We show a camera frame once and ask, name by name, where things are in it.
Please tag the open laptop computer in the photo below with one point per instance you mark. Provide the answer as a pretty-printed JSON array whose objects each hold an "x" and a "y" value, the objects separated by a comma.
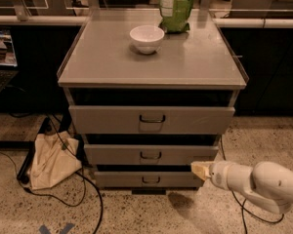
[{"x": 8, "y": 59}]

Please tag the cream cloth tote bag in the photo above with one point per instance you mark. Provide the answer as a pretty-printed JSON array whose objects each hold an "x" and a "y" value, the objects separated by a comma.
[{"x": 54, "y": 160}]

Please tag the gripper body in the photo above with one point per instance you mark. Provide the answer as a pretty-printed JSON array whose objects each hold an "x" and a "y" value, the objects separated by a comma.
[{"x": 217, "y": 175}]

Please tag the grey bottom drawer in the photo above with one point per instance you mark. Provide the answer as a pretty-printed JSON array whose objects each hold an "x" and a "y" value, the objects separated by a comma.
[{"x": 147, "y": 179}]

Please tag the grey top drawer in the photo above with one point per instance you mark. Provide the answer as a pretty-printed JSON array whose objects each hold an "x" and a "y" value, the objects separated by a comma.
[{"x": 170, "y": 120}]

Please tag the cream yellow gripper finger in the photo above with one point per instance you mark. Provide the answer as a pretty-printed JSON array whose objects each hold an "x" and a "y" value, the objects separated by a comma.
[{"x": 197, "y": 169}]

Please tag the grey drawer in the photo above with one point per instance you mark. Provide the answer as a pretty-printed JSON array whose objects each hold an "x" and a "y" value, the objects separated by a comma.
[
  {"x": 170, "y": 120},
  {"x": 147, "y": 179},
  {"x": 111, "y": 154}
]

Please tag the grey drawer cabinet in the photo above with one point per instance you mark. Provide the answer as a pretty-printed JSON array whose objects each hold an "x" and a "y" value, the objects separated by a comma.
[{"x": 191, "y": 69}]

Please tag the white horizontal rail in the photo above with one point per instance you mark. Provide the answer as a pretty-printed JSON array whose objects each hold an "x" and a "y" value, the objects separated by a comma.
[{"x": 231, "y": 23}]

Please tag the white ceramic bowl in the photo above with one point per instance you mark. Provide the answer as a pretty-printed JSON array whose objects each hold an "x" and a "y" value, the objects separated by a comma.
[{"x": 147, "y": 38}]

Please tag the green snack bag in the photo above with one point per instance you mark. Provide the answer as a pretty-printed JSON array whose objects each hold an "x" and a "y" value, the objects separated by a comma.
[{"x": 175, "y": 14}]

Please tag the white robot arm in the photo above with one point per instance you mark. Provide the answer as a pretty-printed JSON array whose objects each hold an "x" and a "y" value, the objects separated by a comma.
[{"x": 267, "y": 185}]

